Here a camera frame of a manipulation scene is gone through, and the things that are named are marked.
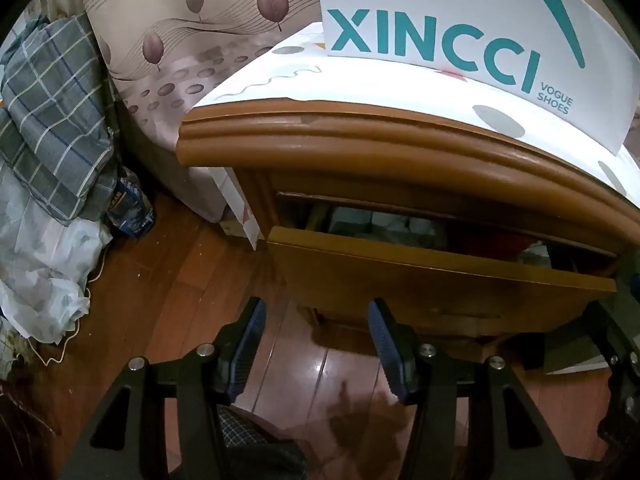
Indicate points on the white shoe box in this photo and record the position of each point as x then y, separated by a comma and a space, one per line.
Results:
450, 0

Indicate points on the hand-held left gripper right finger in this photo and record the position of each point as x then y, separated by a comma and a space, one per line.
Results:
382, 340

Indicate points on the red cloth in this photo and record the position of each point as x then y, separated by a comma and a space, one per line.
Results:
505, 242

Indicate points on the blue printed packet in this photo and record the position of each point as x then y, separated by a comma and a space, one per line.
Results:
130, 210

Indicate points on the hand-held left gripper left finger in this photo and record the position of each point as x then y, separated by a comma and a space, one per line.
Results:
247, 340

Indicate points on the leaf-patterned bed sheet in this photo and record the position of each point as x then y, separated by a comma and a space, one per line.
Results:
200, 35

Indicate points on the white lace curtain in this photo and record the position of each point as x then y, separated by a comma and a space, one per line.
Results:
40, 270

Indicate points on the wooden drawer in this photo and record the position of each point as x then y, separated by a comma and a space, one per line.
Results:
400, 280

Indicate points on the brown wooden nightstand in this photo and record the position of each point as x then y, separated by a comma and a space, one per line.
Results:
350, 140

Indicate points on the white dotted cloth cover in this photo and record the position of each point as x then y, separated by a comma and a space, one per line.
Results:
300, 85

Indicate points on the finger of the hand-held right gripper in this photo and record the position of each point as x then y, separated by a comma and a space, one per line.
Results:
607, 325

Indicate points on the dark plaid slipper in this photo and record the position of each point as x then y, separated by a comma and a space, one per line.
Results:
250, 435

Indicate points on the grey plaid cloth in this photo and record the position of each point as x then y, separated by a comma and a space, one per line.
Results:
50, 110

